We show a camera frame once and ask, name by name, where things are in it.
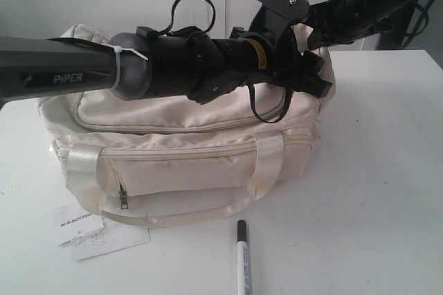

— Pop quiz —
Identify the black and white marker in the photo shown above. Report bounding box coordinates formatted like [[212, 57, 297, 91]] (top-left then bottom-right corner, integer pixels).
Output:
[[236, 220, 252, 295]]

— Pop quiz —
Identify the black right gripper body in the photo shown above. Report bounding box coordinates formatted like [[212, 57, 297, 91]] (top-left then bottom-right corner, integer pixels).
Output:
[[307, 0, 382, 45]]

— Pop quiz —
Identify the white brand hang tag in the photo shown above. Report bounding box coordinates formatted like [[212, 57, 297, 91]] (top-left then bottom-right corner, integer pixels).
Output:
[[53, 203, 104, 245]]

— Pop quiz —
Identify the cream fabric duffel bag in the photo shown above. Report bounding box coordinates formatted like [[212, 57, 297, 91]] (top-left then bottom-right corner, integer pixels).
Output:
[[34, 23, 338, 229]]

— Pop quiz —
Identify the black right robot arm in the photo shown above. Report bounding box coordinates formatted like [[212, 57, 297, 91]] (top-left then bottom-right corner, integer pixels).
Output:
[[307, 0, 413, 50]]

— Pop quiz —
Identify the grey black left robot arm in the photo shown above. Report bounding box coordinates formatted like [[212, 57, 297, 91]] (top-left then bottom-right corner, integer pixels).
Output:
[[1, 28, 332, 105]]

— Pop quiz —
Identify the white printed paper tag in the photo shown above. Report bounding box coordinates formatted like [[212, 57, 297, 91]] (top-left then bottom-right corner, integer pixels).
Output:
[[71, 219, 150, 261]]

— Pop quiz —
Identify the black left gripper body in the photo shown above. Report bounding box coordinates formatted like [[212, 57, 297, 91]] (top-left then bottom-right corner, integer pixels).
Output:
[[208, 28, 311, 101]]

